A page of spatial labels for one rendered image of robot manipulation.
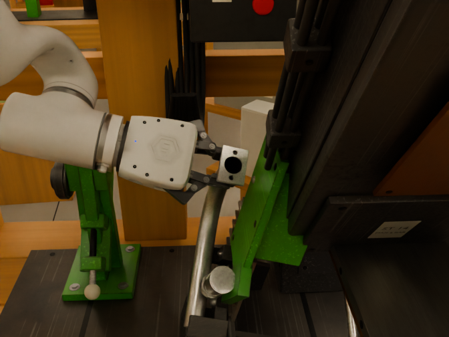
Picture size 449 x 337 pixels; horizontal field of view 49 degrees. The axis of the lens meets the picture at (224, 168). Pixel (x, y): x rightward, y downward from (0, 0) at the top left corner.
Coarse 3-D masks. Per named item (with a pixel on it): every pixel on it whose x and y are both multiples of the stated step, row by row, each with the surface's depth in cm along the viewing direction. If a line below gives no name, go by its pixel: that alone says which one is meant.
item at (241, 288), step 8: (240, 264) 68; (240, 272) 67; (248, 272) 67; (240, 280) 66; (248, 280) 67; (240, 288) 66; (248, 288) 66; (224, 296) 73; (232, 296) 68; (240, 296) 66; (248, 296) 66
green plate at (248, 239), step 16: (288, 160) 60; (256, 176) 71; (272, 176) 62; (288, 176) 62; (256, 192) 69; (272, 192) 62; (256, 208) 67; (272, 208) 63; (240, 224) 74; (256, 224) 65; (272, 224) 66; (240, 240) 72; (256, 240) 65; (272, 240) 67; (288, 240) 67; (240, 256) 70; (256, 256) 68; (272, 256) 68; (288, 256) 68
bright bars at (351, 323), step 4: (344, 296) 68; (348, 308) 68; (348, 312) 67; (348, 316) 67; (352, 316) 67; (348, 320) 67; (352, 320) 67; (348, 324) 67; (352, 324) 67; (348, 328) 67; (352, 328) 67; (356, 328) 67; (348, 332) 67; (352, 332) 66; (356, 332) 67; (352, 336) 66; (356, 336) 66
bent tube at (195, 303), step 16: (224, 160) 71; (240, 160) 72; (224, 176) 70; (240, 176) 71; (208, 192) 81; (224, 192) 80; (208, 208) 81; (208, 224) 81; (208, 240) 80; (208, 256) 80; (192, 272) 79; (208, 272) 79; (192, 288) 78; (192, 304) 76
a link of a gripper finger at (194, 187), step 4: (212, 176) 71; (216, 176) 71; (212, 180) 72; (232, 180) 71; (192, 184) 71; (196, 184) 71; (200, 184) 71; (204, 184) 71; (208, 184) 72; (212, 184) 72; (216, 184) 72; (220, 184) 72; (224, 184) 72; (228, 184) 72; (192, 188) 70; (196, 188) 71; (200, 188) 71; (220, 188) 73; (224, 188) 73; (228, 188) 73; (196, 192) 72
